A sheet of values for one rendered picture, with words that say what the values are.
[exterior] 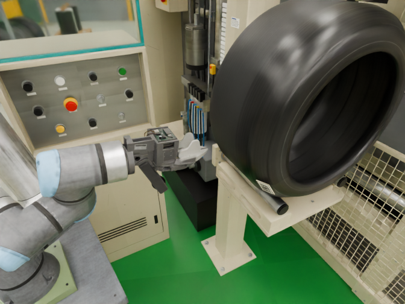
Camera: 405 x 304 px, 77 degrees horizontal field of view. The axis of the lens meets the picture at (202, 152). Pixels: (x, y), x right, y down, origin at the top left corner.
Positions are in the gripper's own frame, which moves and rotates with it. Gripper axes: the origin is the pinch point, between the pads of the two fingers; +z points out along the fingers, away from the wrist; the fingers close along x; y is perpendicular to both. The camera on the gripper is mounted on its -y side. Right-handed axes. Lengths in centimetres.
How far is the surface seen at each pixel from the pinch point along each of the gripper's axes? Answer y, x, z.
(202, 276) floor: -112, 24, 26
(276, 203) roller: -19.5, -8.8, 25.1
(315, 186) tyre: -12.3, -12.5, 35.4
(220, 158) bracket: -22.7, 23.4, 23.4
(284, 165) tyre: 0.0, -12.4, 17.5
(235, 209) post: -62, 26, 41
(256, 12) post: 31.2, 25.9, 29.2
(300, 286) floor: -106, -8, 75
